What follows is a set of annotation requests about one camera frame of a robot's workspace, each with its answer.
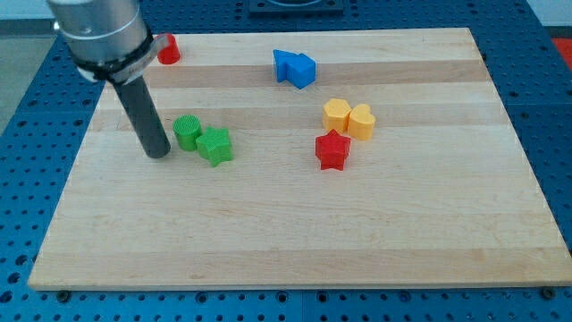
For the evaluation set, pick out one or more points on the green cylinder block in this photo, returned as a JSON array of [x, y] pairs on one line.
[[187, 129]]

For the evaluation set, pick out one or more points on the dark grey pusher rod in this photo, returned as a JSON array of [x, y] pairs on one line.
[[144, 119]]

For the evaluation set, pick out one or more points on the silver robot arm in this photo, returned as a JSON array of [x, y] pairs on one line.
[[110, 41]]

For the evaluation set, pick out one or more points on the red cylinder block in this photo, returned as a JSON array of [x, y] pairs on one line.
[[169, 51]]

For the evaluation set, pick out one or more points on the blue cube block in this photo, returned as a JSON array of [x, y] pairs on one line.
[[301, 70]]

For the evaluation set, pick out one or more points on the wooden board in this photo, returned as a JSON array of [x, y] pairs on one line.
[[442, 196]]

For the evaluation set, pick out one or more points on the yellow heart block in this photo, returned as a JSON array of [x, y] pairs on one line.
[[361, 122]]

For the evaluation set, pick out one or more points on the green star block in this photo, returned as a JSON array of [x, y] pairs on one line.
[[214, 145]]

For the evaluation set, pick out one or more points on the yellow hexagon block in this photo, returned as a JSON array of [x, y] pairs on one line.
[[336, 115]]

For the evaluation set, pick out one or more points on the blue triangle block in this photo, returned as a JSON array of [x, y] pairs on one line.
[[280, 63]]

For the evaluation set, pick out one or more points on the red star block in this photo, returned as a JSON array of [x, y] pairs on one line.
[[332, 150]]

